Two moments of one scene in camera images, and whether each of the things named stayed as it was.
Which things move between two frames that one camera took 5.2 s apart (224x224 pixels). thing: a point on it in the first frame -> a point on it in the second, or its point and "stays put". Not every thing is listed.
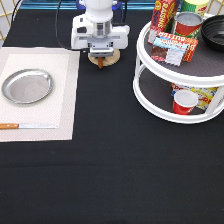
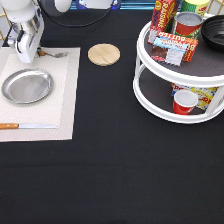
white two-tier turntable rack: [153, 80] stays put
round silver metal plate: [27, 86] stays put
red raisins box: [162, 12] stays put
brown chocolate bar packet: [174, 57] stays put
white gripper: [101, 38] -> [27, 36]
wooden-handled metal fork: [100, 62] -> [43, 53]
